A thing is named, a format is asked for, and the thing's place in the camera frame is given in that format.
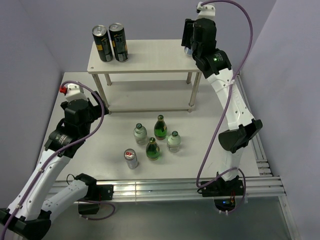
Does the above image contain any clear soda bottle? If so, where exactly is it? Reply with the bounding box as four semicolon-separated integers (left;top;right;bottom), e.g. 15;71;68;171
133;123;148;145
167;130;181;153

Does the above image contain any silver can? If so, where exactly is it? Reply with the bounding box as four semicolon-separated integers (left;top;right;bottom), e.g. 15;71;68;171
123;148;139;169
184;46;193;57

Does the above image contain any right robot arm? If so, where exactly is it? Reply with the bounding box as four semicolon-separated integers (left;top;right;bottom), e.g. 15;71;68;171
181;18;263;195

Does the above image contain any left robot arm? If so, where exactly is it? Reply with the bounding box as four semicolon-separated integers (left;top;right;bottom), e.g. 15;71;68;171
0;91;109;240

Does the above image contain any white two-tier shelf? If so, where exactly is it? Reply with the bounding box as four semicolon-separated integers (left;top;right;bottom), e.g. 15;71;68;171
87;39;202;113

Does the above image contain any green glass bottle rear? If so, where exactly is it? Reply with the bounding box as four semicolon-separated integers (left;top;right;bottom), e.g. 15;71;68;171
153;114;168;140

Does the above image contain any green glass bottle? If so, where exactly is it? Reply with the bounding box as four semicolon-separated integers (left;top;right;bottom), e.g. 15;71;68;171
153;114;168;140
145;137;161;161

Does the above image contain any green glass bottle front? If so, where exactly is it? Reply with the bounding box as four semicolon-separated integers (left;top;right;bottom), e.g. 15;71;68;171
145;137;161;161

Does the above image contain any black can right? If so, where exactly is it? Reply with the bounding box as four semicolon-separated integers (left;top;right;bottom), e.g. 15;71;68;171
109;23;129;63

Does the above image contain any black can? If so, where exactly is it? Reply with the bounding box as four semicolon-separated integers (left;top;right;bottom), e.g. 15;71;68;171
109;23;129;63
92;25;113;62

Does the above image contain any black can left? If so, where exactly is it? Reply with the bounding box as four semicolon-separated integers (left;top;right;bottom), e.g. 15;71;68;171
92;25;113;62

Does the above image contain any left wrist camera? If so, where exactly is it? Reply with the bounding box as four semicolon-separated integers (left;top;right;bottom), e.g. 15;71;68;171
59;83;87;102

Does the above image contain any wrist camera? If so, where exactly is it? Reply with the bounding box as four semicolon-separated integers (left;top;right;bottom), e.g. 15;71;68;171
196;1;216;21
59;83;87;102

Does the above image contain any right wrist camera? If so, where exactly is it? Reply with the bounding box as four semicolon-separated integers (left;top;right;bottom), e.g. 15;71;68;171
196;1;216;21

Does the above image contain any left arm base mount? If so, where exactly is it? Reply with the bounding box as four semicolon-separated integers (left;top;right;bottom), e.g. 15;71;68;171
77;184;116;221

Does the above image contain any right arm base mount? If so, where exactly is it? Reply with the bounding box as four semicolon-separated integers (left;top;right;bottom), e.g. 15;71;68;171
197;178;247;216

